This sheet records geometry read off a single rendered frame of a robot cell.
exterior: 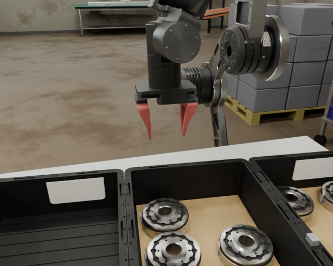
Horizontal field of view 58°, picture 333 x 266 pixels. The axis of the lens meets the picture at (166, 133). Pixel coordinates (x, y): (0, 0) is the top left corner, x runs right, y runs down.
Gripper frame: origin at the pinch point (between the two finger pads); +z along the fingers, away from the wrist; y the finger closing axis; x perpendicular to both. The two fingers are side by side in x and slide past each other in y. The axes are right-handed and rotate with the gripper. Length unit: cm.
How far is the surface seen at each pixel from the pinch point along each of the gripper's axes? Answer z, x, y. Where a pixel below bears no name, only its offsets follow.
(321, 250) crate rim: 15.0, -19.0, 21.5
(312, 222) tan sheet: 24.0, -2.9, 32.1
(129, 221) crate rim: 13.5, -7.4, -8.4
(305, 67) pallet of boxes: 35, 224, 180
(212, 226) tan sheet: 23.4, -0.2, 9.5
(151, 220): 20.1, 0.6, -3.7
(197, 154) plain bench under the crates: 33, 53, 21
